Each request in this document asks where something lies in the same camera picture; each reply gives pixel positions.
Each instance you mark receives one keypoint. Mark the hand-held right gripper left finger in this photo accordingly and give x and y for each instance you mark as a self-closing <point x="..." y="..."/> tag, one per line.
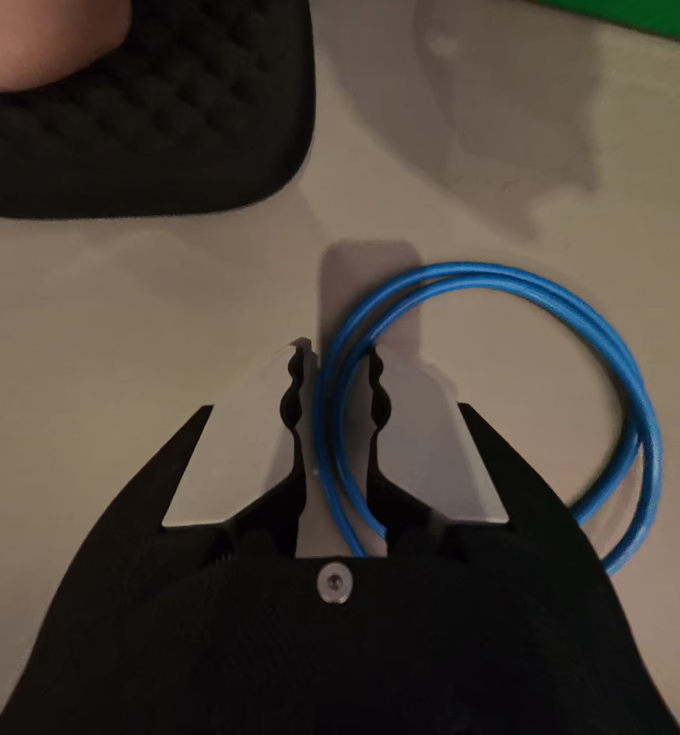
<point x="231" y="471"/>

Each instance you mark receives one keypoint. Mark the person's left forearm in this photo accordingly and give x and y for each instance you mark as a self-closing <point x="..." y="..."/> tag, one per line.
<point x="30" y="40"/>

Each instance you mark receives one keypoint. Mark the green plastic bin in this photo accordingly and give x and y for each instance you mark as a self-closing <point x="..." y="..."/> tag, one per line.
<point x="632" y="14"/>

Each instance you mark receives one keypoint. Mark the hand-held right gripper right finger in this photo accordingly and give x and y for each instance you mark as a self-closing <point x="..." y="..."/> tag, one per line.
<point x="431" y="459"/>

